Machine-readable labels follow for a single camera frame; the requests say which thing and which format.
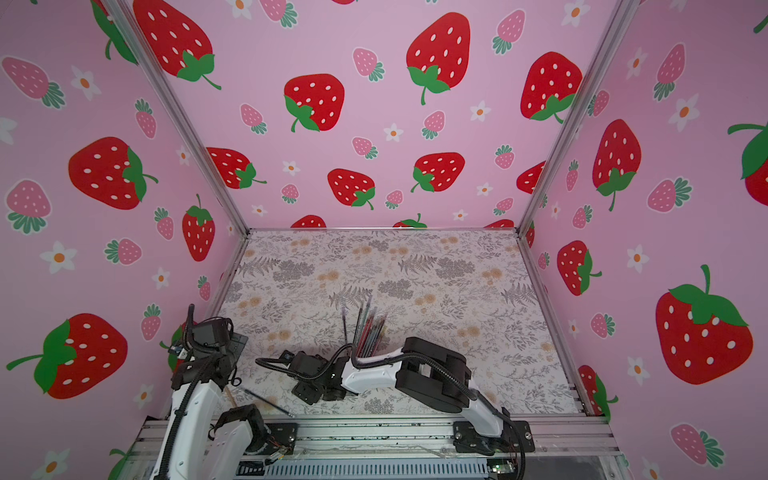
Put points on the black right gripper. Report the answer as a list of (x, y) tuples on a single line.
[(302, 372)]

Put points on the bundle of capped pencils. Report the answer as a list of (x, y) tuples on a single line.
[(368, 330)]

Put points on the yellow pencil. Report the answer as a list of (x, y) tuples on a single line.
[(230, 397)]

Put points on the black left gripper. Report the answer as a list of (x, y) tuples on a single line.
[(236, 345)]

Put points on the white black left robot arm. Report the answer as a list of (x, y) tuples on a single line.
[(192, 420)]

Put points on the dark blue striped pencil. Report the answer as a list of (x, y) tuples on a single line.
[(268, 402)]

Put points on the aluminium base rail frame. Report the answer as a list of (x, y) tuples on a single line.
[(358, 447)]

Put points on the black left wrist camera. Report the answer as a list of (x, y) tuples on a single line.
[(214, 332)]

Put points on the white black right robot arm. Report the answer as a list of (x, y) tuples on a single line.
[(432, 375)]

